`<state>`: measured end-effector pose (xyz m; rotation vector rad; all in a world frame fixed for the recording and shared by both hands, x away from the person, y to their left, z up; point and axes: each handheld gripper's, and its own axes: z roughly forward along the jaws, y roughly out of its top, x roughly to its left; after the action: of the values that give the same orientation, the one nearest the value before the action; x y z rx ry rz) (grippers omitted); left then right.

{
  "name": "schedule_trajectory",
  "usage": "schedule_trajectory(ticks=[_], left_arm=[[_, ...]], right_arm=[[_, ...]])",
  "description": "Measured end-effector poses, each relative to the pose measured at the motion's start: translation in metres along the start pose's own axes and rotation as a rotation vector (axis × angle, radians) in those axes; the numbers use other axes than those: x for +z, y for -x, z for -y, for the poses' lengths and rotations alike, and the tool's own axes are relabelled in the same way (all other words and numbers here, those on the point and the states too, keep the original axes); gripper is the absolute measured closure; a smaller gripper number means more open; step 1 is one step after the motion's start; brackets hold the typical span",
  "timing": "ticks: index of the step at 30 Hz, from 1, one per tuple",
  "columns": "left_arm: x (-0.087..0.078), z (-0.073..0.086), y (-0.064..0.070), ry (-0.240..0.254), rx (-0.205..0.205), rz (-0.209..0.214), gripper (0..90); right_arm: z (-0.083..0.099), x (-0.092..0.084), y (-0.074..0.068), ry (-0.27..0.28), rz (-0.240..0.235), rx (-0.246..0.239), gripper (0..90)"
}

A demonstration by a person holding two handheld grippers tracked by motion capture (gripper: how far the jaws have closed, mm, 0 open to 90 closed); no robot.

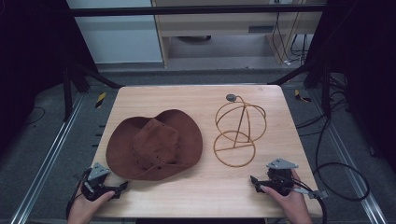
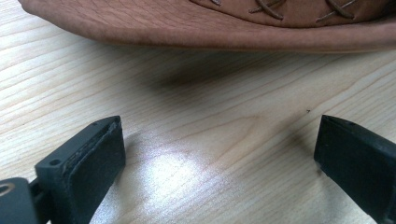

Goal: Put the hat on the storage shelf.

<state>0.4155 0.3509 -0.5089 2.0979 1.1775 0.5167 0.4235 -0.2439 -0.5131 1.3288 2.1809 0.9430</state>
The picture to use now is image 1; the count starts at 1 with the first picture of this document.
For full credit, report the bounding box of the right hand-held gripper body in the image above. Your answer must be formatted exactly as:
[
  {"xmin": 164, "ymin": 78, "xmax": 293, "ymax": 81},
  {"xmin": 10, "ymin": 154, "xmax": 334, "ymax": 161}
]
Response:
[{"xmin": 262, "ymin": 158, "xmax": 299, "ymax": 197}]

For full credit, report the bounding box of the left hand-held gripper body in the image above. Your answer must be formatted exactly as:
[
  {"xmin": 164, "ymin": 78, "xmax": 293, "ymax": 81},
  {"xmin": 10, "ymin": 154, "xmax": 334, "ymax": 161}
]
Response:
[{"xmin": 81, "ymin": 162, "xmax": 117, "ymax": 202}]

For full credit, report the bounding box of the brown wide-brim hat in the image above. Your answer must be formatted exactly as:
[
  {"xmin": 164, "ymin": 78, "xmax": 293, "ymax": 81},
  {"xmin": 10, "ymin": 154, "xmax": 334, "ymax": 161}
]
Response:
[{"xmin": 106, "ymin": 108, "xmax": 204, "ymax": 182}]

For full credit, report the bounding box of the gold wire hat stand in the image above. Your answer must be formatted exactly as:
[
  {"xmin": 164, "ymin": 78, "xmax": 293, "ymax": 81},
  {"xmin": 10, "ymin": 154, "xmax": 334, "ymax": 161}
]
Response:
[{"xmin": 213, "ymin": 93, "xmax": 268, "ymax": 168}]

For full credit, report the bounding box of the person's left hand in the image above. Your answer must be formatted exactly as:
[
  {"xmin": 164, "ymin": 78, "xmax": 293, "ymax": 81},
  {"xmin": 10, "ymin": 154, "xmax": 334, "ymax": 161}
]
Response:
[{"xmin": 66, "ymin": 184, "xmax": 116, "ymax": 224}]

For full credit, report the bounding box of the person's right hand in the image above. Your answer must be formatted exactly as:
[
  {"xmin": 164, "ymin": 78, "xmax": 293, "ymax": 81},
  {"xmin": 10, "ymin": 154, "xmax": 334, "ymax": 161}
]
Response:
[{"xmin": 260, "ymin": 169, "xmax": 314, "ymax": 224}]

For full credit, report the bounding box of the yellow black striped tape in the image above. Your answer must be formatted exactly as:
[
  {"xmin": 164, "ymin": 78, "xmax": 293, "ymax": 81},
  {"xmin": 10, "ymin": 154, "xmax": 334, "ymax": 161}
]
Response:
[
  {"xmin": 94, "ymin": 91, "xmax": 107, "ymax": 109},
  {"xmin": 293, "ymin": 89, "xmax": 312, "ymax": 104}
]

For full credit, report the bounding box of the black metal stand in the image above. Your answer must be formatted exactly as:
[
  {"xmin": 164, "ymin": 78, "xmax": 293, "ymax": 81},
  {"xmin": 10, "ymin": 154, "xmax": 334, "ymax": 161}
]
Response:
[
  {"xmin": 61, "ymin": 60, "xmax": 124, "ymax": 123},
  {"xmin": 269, "ymin": 60, "xmax": 332, "ymax": 119}
]

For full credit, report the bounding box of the dark curtain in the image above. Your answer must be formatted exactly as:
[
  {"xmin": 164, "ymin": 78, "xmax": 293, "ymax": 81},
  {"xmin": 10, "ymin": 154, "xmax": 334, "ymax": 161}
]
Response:
[
  {"xmin": 0, "ymin": 0, "xmax": 99, "ymax": 157},
  {"xmin": 306, "ymin": 0, "xmax": 396, "ymax": 175}
]

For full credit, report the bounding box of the white cabinet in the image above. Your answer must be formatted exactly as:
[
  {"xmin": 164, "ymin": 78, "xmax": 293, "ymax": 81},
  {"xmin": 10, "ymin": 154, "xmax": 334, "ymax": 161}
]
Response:
[{"xmin": 65, "ymin": 0, "xmax": 164, "ymax": 65}]

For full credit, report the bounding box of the light wooden desk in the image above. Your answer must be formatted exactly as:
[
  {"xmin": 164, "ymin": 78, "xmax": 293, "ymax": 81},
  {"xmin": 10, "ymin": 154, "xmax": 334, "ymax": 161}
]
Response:
[{"xmin": 150, "ymin": 0, "xmax": 329, "ymax": 68}]

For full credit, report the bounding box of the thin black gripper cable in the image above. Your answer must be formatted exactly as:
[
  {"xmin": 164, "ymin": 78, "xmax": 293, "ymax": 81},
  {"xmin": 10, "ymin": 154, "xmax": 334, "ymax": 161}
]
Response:
[{"xmin": 65, "ymin": 168, "xmax": 93, "ymax": 219}]

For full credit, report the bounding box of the looped black floor cable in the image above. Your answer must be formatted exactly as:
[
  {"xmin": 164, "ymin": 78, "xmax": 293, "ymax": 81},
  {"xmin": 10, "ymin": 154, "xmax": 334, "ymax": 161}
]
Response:
[{"xmin": 312, "ymin": 116, "xmax": 372, "ymax": 203}]

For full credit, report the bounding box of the black cable with grey plug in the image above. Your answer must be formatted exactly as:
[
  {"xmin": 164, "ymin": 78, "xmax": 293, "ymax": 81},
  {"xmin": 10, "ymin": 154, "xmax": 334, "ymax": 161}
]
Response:
[{"xmin": 274, "ymin": 175, "xmax": 330, "ymax": 224}]

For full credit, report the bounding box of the metal floor rail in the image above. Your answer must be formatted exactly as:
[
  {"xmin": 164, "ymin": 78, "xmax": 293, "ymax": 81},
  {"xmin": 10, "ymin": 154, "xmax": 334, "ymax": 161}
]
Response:
[
  {"xmin": 309, "ymin": 88, "xmax": 389, "ymax": 224},
  {"xmin": 8, "ymin": 92, "xmax": 86, "ymax": 224}
]

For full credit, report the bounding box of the thin black floor cable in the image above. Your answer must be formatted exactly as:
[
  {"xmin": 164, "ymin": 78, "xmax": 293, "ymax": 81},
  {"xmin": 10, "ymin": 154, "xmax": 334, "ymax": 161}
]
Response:
[{"xmin": 23, "ymin": 105, "xmax": 47, "ymax": 126}]

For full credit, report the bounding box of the bundle of hanging cables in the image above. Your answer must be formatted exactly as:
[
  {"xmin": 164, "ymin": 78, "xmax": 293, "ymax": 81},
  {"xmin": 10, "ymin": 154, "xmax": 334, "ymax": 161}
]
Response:
[{"xmin": 271, "ymin": 11, "xmax": 310, "ymax": 67}]

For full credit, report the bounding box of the black horizontal frame bar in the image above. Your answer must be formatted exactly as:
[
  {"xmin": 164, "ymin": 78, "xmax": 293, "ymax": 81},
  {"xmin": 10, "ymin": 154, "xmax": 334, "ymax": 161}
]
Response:
[{"xmin": 69, "ymin": 4, "xmax": 328, "ymax": 18}]

